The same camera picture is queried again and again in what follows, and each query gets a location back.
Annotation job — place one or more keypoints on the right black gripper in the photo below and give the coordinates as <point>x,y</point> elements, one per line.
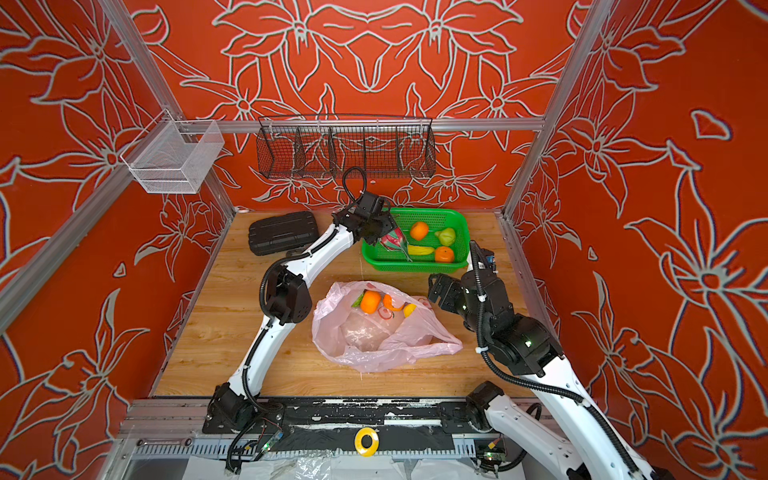
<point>458,288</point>

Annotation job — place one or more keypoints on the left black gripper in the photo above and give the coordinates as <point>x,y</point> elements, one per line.
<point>389,223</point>

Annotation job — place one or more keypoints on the pink dragon fruit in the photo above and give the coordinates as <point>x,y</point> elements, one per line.
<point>396,241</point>

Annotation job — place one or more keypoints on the yellow green pear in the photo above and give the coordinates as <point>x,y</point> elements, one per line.
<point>446,237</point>

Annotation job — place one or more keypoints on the yellow lemon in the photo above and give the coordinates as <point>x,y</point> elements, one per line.
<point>409,309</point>

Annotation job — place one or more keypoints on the small orange tangerine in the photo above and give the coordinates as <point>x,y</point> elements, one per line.
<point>392,304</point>

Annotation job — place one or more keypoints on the pink plastic bag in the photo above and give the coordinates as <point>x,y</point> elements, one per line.
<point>377,342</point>

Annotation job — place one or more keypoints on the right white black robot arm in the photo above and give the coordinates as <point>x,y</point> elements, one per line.
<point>521,351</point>

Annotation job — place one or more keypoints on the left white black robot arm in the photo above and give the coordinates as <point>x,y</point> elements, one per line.
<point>285,301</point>

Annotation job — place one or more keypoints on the yellow banana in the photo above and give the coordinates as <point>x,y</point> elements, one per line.
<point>417,250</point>

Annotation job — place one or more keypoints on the black plastic tool case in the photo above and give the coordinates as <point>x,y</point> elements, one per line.
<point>282,233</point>

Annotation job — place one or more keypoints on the yellow tape roll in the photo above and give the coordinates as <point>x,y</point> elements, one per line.
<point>366,442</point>

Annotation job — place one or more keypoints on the black wire wall basket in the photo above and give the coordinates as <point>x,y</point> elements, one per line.
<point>325,147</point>

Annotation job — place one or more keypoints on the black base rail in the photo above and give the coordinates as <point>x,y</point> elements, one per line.
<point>450,415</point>

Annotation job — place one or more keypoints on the white wire mesh basket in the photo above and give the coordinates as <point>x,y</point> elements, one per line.
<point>170,156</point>

